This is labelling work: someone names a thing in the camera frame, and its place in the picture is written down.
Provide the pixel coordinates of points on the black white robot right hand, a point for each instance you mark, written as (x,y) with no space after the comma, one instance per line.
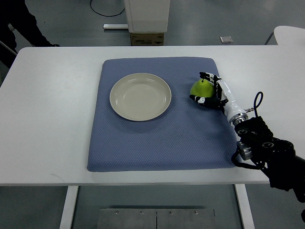
(221,99)

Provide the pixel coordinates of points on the green pear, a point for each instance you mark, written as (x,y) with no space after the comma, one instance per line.
(202,88)

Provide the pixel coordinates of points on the small grey floor plate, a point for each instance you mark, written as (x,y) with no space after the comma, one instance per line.
(226,39)

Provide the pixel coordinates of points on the beige round plate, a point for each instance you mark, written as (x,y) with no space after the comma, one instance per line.
(140,97)

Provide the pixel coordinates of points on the blue textured mat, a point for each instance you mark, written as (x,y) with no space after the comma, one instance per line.
(186,136)

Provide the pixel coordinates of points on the white side table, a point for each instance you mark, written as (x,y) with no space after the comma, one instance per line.
(288,35)

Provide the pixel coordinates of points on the brown cardboard box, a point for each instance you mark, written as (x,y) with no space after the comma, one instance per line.
(147,39)

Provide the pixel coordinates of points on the right white table leg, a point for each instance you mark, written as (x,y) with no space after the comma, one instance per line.
(244,206)

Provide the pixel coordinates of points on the white table leg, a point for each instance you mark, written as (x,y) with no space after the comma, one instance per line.
(244,206)
(69,207)

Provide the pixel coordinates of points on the white machine column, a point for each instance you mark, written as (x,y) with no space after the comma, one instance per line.
(147,16)

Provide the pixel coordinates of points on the left white table leg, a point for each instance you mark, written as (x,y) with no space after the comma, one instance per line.
(69,207)

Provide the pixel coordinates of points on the person in black clothes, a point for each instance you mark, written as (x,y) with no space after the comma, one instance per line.
(16,13)

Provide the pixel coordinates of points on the aluminium rail on floor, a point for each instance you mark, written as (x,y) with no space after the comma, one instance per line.
(115,27)

